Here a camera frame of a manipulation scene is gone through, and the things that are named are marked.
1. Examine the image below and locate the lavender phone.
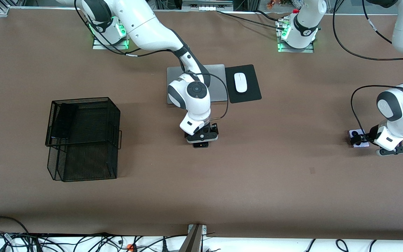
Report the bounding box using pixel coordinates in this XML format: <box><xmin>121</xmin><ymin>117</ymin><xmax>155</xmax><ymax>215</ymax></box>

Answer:
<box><xmin>348</xmin><ymin>129</ymin><xmax>370</xmax><ymax>148</ymax></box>

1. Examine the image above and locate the tall black smartphone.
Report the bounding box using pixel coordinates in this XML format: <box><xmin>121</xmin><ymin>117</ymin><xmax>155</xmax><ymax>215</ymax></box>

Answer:
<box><xmin>52</xmin><ymin>103</ymin><xmax>78</xmax><ymax>140</ymax></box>

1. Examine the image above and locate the silver closed laptop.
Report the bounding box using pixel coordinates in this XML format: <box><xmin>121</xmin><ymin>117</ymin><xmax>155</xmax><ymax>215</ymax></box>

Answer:
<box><xmin>167</xmin><ymin>64</ymin><xmax>229</xmax><ymax>105</ymax></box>

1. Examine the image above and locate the white computer mouse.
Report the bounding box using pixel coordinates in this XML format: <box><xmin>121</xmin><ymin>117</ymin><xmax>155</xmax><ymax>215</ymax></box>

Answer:
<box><xmin>234</xmin><ymin>72</ymin><xmax>248</xmax><ymax>93</ymax></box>

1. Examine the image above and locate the black mouse pad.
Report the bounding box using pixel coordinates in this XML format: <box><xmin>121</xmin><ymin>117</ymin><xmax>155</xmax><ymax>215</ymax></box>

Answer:
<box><xmin>225</xmin><ymin>64</ymin><xmax>262</xmax><ymax>104</ymax></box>

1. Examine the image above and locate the grey power strip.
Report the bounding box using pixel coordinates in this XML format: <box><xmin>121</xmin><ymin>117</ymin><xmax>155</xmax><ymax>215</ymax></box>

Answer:
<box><xmin>182</xmin><ymin>0</ymin><xmax>233</xmax><ymax>12</ymax></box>

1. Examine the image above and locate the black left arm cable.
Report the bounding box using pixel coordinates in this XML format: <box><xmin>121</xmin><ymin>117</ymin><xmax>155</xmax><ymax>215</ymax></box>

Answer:
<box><xmin>332</xmin><ymin>0</ymin><xmax>403</xmax><ymax>133</ymax></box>

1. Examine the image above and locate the black wire mesh basket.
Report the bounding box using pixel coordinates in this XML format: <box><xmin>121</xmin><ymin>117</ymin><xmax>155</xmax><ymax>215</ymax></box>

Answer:
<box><xmin>45</xmin><ymin>97</ymin><xmax>122</xmax><ymax>182</ymax></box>

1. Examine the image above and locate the grey aluminium camera post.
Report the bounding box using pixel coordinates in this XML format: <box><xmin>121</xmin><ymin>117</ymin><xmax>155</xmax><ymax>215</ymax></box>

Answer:
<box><xmin>179</xmin><ymin>224</ymin><xmax>208</xmax><ymax>252</ymax></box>

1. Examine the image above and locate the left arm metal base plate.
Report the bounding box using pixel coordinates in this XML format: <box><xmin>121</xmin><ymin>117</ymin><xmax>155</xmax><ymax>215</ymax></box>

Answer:
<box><xmin>277</xmin><ymin>19</ymin><xmax>315</xmax><ymax>53</ymax></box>

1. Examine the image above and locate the long black table cable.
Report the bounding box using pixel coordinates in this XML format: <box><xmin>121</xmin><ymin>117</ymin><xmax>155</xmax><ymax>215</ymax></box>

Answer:
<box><xmin>217</xmin><ymin>10</ymin><xmax>287</xmax><ymax>30</ymax></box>

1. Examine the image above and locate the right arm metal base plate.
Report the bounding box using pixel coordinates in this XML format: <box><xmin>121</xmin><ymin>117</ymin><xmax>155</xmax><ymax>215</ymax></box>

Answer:
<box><xmin>92</xmin><ymin>35</ymin><xmax>130</xmax><ymax>50</ymax></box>

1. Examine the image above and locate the short black table cable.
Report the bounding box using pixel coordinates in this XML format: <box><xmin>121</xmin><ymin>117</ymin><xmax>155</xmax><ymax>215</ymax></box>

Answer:
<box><xmin>256</xmin><ymin>10</ymin><xmax>282</xmax><ymax>22</ymax></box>

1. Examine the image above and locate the thick black floor cable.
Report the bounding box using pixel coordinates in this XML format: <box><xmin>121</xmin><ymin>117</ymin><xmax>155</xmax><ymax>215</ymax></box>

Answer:
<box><xmin>0</xmin><ymin>215</ymin><xmax>31</xmax><ymax>252</ymax></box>

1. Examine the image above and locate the aluminium frame profile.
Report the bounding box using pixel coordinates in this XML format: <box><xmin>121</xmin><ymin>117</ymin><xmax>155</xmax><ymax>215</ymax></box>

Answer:
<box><xmin>0</xmin><ymin>0</ymin><xmax>26</xmax><ymax>16</ymax></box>

